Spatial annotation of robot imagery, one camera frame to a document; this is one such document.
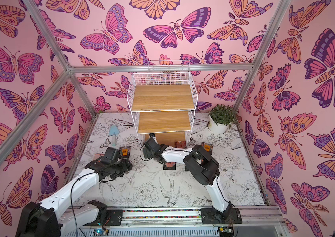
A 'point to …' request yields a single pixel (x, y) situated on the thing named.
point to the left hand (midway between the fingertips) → (129, 166)
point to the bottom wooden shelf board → (168, 138)
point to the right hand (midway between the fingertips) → (148, 151)
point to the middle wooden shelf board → (164, 121)
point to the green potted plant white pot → (220, 118)
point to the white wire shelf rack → (160, 72)
